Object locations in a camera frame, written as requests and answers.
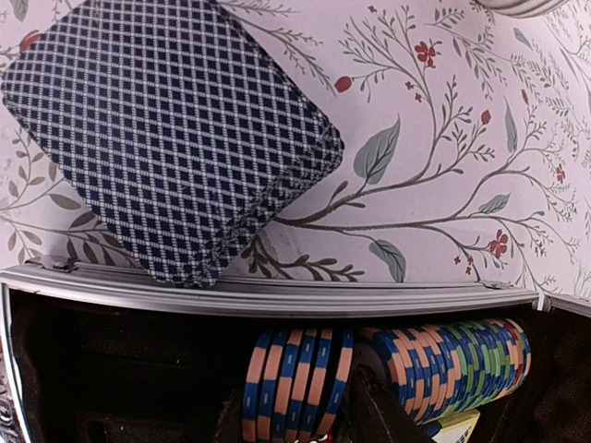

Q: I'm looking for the aluminium poker chip case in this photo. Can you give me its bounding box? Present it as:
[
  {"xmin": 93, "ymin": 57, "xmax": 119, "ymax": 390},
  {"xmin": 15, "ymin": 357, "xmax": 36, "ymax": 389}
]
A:
[{"xmin": 1, "ymin": 257, "xmax": 590, "ymax": 442}]

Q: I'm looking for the upper poker chip row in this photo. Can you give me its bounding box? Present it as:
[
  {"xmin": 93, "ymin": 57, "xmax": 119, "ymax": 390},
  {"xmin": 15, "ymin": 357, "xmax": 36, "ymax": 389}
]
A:
[{"xmin": 241, "ymin": 317, "xmax": 532, "ymax": 442}]

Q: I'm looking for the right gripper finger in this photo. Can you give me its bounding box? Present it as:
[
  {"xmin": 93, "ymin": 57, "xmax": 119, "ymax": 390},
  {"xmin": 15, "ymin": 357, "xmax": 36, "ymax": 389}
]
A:
[{"xmin": 350, "ymin": 365, "xmax": 433, "ymax": 443}]

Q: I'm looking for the boxed card deck ace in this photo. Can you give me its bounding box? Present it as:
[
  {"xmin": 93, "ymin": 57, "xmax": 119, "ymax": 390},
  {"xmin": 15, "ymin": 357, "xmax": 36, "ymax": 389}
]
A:
[{"xmin": 420, "ymin": 409, "xmax": 480, "ymax": 443}]

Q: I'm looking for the striped grey white cup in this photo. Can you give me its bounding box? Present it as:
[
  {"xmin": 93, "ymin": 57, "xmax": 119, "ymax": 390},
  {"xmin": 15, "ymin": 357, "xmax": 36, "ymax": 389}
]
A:
[{"xmin": 477, "ymin": 0, "xmax": 567, "ymax": 18}]

